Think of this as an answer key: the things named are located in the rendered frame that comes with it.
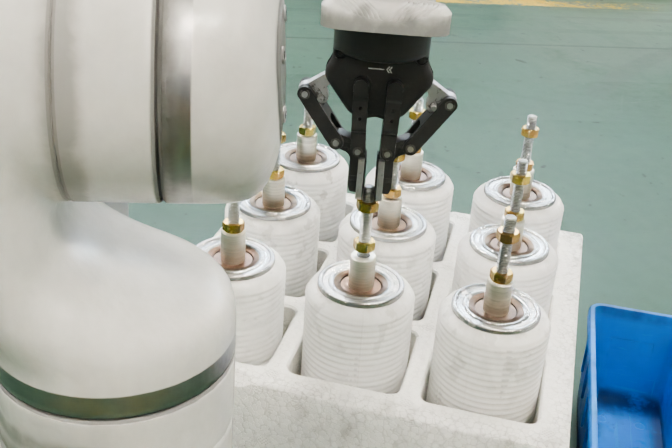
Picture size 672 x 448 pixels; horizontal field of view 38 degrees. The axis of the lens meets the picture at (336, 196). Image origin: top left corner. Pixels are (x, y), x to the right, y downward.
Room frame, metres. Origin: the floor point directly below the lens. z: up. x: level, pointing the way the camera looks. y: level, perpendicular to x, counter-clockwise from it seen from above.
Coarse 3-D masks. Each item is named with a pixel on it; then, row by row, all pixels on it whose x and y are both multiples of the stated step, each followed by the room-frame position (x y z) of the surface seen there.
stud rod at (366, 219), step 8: (368, 184) 0.73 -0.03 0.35; (368, 192) 0.72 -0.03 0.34; (368, 200) 0.72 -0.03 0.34; (368, 216) 0.72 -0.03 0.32; (360, 224) 0.73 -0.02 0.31; (368, 224) 0.72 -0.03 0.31; (360, 232) 0.73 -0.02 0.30; (368, 232) 0.72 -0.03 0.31; (360, 240) 0.73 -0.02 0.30; (368, 240) 0.72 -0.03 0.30; (360, 256) 0.73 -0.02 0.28; (368, 256) 0.73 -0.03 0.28
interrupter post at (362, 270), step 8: (352, 256) 0.72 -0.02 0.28; (352, 264) 0.72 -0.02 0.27; (360, 264) 0.72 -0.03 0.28; (368, 264) 0.72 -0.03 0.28; (352, 272) 0.72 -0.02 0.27; (360, 272) 0.72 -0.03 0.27; (368, 272) 0.72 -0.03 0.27; (352, 280) 0.72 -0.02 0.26; (360, 280) 0.72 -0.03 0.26; (368, 280) 0.72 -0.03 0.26; (352, 288) 0.72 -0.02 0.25; (360, 288) 0.72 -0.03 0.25; (368, 288) 0.72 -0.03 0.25
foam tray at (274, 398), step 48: (336, 240) 0.93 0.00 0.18; (576, 240) 0.97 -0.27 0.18; (432, 288) 0.88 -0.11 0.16; (576, 288) 0.87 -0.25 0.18; (288, 336) 0.74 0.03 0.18; (432, 336) 0.76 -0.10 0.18; (240, 384) 0.68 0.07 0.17; (288, 384) 0.67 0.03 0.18; (336, 384) 0.68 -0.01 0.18; (240, 432) 0.67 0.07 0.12; (288, 432) 0.66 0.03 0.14; (336, 432) 0.65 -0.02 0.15; (384, 432) 0.65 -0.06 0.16; (432, 432) 0.64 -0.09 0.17; (480, 432) 0.63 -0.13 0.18; (528, 432) 0.63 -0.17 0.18
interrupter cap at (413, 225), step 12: (360, 216) 0.85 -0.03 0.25; (408, 216) 0.86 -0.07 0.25; (420, 216) 0.86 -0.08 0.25; (372, 228) 0.83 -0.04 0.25; (396, 228) 0.84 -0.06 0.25; (408, 228) 0.84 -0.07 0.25; (420, 228) 0.84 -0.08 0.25; (384, 240) 0.81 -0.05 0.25; (396, 240) 0.81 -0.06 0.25; (408, 240) 0.81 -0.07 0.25
